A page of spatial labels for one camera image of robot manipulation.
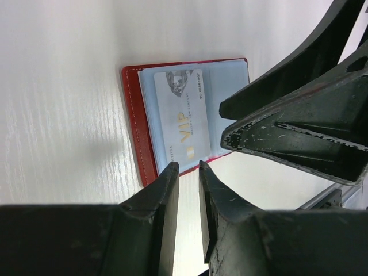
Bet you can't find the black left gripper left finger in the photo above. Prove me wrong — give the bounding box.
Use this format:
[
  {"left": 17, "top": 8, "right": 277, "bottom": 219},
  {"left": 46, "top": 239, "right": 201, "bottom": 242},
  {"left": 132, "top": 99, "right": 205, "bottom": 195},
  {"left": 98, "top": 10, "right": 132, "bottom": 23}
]
[{"left": 117, "top": 162, "right": 179, "bottom": 275}]

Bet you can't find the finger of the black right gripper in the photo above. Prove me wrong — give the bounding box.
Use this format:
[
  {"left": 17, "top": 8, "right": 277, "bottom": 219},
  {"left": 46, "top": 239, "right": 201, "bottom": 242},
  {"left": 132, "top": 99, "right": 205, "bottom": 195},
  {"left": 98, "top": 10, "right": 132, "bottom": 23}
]
[
  {"left": 221, "top": 83, "right": 367, "bottom": 186},
  {"left": 219, "top": 1, "right": 364, "bottom": 118}
]

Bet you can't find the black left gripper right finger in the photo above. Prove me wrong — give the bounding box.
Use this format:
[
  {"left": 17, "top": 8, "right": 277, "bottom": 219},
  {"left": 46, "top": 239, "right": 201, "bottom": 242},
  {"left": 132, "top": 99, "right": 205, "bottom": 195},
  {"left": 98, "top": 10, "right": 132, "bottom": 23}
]
[{"left": 199, "top": 161, "right": 267, "bottom": 275}]

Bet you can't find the red leather card holder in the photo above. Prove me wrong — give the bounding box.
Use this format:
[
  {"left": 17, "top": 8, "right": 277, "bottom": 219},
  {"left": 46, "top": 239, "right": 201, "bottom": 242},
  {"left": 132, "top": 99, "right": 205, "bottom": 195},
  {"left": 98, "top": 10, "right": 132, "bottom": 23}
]
[{"left": 121, "top": 59, "right": 235, "bottom": 187}]

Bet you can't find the silver VIP credit card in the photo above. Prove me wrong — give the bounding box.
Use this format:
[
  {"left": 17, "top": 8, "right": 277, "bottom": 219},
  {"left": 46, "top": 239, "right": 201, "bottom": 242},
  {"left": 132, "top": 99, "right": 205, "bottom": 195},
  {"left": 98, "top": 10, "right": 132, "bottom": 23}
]
[{"left": 154, "top": 68, "right": 211, "bottom": 171}]

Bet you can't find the aluminium front frame rail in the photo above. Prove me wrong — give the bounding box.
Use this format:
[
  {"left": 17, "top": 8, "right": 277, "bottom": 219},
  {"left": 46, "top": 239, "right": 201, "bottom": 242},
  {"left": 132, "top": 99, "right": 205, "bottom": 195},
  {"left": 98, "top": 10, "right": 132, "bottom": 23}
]
[{"left": 298, "top": 183, "right": 367, "bottom": 210}]

